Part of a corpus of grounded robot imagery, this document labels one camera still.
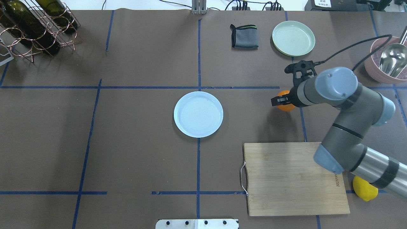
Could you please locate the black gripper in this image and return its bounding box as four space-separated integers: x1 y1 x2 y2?
271 60 317 108

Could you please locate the orange fruit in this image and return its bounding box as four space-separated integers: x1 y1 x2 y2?
277 90 296 112

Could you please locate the light blue plate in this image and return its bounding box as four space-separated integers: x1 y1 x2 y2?
173 91 224 138

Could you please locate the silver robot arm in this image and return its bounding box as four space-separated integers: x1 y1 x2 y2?
271 60 407 198

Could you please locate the green plate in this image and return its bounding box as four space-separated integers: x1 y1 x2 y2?
272 21 316 57

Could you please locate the folded grey cloth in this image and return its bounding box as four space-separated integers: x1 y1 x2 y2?
230 24 259 50

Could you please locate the wooden cutting board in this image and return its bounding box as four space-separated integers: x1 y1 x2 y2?
243 142 350 217

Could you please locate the pink bowl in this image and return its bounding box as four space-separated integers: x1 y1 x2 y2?
364 37 407 84

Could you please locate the black computer box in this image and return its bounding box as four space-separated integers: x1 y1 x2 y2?
304 0 357 12

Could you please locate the metal ice scoop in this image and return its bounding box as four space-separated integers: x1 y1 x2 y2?
379 28 407 78

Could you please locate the lower yellow lemon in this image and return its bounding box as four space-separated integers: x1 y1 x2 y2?
352 176 378 202

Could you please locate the dark wine bottle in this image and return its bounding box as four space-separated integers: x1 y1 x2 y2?
36 0 78 34
0 11 23 39
1 0 60 56

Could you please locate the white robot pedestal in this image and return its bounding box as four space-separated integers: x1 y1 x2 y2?
155 219 239 229

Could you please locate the copper wire bottle rack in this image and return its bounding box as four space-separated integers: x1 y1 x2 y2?
1 0 83 63

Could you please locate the white wire cup rack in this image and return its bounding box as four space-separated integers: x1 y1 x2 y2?
0 39 14 66

